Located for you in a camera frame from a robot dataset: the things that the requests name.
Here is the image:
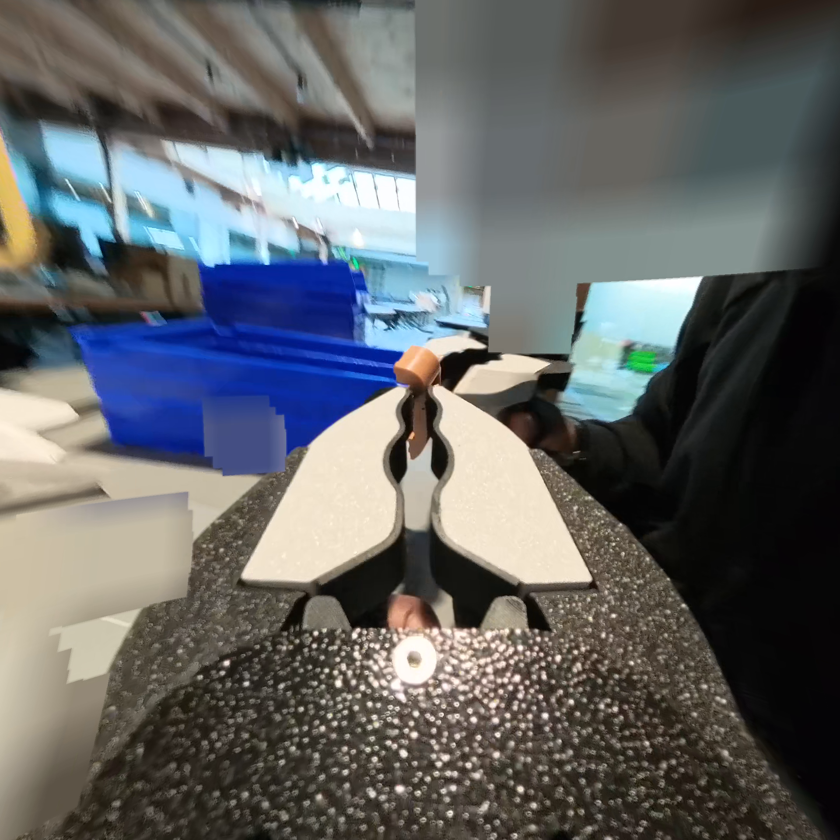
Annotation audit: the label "person's right hand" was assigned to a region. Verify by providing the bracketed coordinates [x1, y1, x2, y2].
[497, 394, 581, 463]

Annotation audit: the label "brown round toy brick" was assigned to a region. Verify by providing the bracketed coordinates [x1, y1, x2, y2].
[394, 346, 439, 389]

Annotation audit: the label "blue plastic bin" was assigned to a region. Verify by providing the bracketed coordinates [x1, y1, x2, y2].
[71, 318, 401, 460]

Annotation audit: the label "yellow edged divider panel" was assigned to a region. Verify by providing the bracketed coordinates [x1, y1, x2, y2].
[0, 128, 47, 263]

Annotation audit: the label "person's left hand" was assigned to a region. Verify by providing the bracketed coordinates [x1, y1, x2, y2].
[387, 594, 442, 630]

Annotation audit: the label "cardboard boxes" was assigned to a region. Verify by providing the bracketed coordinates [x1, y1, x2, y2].
[98, 249, 204, 309]

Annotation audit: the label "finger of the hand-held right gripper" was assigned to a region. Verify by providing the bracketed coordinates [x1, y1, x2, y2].
[425, 333, 490, 361]
[453, 353, 573, 409]

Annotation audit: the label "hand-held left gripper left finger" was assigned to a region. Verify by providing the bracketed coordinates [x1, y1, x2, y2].
[239, 386, 406, 601]

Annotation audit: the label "grey desk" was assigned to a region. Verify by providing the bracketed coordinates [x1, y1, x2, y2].
[0, 367, 309, 840]

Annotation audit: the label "stack of blue bins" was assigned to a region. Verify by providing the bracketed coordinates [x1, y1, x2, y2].
[197, 259, 371, 345]

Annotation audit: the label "crumpled white paper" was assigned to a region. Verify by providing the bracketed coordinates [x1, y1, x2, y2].
[0, 384, 83, 460]

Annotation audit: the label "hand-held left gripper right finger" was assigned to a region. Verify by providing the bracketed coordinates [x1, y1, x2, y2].
[428, 386, 597, 601]

